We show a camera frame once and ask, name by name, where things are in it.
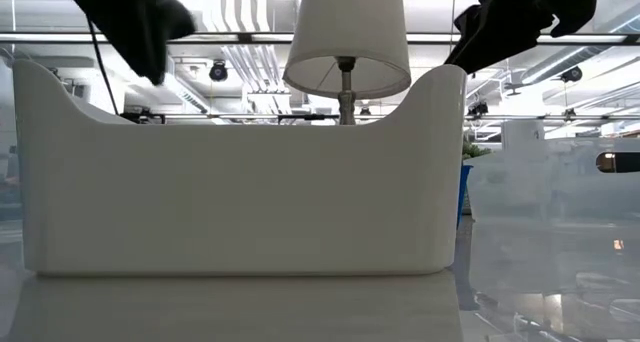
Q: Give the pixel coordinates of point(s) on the blue perforated plastic basket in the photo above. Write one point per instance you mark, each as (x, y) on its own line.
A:
(463, 192)

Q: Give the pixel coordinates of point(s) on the green succulent in patterned pot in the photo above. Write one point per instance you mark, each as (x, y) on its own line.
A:
(474, 151)

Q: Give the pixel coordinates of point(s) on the white plastic basket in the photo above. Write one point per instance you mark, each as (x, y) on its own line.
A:
(240, 197)

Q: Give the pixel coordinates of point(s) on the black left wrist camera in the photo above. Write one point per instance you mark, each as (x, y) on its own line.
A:
(177, 17)

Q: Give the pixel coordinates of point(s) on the black ceiling camera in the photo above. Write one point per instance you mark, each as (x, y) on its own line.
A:
(479, 109)
(218, 71)
(571, 74)

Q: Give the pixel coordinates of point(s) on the horizontal ceiling rail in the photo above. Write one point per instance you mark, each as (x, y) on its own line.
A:
(250, 116)

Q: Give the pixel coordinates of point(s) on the white shade table lamp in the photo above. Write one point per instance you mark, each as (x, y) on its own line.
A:
(350, 22)

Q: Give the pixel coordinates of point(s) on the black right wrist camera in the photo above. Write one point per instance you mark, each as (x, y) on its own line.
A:
(575, 7)

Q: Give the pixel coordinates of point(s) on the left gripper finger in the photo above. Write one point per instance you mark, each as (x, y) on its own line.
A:
(140, 42)

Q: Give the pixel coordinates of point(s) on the white pillar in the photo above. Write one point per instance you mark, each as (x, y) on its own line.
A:
(522, 131)

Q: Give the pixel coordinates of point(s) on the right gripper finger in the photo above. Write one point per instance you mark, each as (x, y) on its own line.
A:
(490, 32)

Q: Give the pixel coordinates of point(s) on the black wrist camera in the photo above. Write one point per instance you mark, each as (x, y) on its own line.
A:
(575, 7)
(177, 17)

